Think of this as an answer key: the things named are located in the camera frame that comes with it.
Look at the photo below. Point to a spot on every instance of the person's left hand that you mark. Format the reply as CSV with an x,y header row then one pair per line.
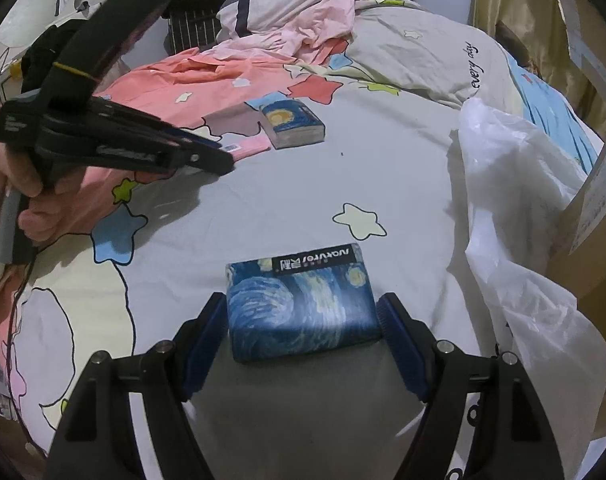
x,y
13,170

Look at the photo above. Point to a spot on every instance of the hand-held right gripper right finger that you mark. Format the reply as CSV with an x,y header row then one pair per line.
x,y
405,355

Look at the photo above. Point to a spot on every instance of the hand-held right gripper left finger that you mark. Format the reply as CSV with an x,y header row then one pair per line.
x,y
203,355

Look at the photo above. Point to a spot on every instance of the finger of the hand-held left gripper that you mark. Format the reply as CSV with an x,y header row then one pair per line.
x,y
198,161
193,137

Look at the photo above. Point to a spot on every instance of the pile of blankets and clothes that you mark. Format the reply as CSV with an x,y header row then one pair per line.
x,y
265,0

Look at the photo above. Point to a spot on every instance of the dark striped bag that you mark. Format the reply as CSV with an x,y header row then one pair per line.
x,y
193,17

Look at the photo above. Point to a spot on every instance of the brown cardboard box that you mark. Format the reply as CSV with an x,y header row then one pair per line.
x,y
595,280

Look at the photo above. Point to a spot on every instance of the white plastic bag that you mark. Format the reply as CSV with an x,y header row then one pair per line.
x,y
523,240

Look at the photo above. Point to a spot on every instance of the black crumpled garment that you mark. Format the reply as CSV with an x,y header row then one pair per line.
x,y
48,47

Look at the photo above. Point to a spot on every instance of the brown cushion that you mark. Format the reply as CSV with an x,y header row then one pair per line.
x,y
514,42

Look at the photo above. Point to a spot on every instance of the blue starry tissue packet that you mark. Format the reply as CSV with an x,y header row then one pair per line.
x,y
303,305
290,122

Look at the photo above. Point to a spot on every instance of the pink packet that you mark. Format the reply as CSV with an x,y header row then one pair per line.
x,y
248,147

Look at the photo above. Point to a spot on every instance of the golden curtain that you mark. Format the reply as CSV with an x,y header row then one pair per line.
x,y
513,5

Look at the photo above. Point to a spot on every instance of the light pink garment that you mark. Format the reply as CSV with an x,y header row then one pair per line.
x,y
303,27

